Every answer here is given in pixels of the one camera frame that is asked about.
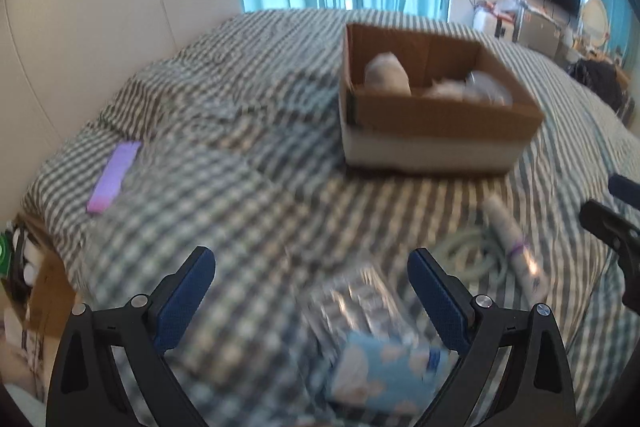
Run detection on clear plastic wrapper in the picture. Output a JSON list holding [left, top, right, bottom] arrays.
[[467, 69, 514, 106]]

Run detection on clear plastic blister pack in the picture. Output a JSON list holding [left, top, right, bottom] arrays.
[[306, 264, 452, 414]]

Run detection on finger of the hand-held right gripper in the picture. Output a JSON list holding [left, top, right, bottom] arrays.
[[609, 174, 640, 204], [579, 199, 640, 308]]

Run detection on open cardboard carton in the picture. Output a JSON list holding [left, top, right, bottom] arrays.
[[0, 211, 77, 360]]

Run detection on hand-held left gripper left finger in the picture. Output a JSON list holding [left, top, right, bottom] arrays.
[[46, 246, 217, 427]]

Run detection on white appliance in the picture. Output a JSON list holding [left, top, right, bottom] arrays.
[[472, 2, 502, 36]]

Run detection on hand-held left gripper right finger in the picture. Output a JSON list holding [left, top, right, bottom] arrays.
[[407, 249, 577, 427]]

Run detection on white fluffy cloth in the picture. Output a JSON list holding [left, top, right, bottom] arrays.
[[424, 76, 472, 100]]

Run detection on brown cardboard box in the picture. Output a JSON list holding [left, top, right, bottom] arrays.
[[339, 23, 547, 176]]

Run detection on white plush toy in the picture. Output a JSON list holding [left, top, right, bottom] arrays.
[[363, 51, 412, 96]]

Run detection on pale green coiled cable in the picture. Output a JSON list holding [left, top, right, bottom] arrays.
[[434, 229, 509, 281]]

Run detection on silver metal box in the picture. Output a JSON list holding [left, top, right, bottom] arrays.
[[517, 7, 562, 54]]

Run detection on purple flat bar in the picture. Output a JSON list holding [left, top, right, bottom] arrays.
[[85, 141, 143, 216]]

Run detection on green round container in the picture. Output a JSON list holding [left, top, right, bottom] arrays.
[[0, 231, 14, 277]]

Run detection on white tube with purple band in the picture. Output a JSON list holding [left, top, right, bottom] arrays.
[[482, 194, 547, 304]]

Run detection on round white mirror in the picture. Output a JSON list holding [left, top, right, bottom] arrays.
[[580, 0, 612, 48]]

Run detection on black bag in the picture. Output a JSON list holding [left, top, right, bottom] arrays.
[[574, 59, 637, 120]]

